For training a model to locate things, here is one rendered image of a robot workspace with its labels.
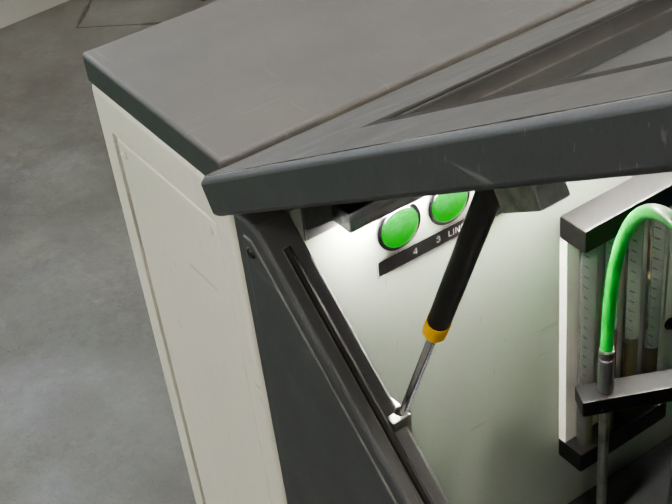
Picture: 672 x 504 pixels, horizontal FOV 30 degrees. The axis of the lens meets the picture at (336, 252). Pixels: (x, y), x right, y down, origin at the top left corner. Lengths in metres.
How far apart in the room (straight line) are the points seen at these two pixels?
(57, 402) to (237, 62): 2.04
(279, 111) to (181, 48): 0.17
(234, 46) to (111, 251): 2.40
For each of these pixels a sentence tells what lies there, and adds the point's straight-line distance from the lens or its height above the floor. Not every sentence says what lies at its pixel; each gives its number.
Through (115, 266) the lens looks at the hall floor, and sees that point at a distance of 3.57.
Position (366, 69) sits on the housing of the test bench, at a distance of 1.19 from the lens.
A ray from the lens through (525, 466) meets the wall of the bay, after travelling 1.54.
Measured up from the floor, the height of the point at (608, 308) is 1.22.
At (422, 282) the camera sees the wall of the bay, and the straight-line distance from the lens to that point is 1.24.
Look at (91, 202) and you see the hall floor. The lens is 3.86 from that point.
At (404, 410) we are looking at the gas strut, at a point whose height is 1.33.
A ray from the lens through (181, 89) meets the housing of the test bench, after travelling 1.20.
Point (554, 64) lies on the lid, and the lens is 1.03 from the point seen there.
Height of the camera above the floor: 2.07
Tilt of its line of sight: 37 degrees down
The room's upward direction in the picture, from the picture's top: 7 degrees counter-clockwise
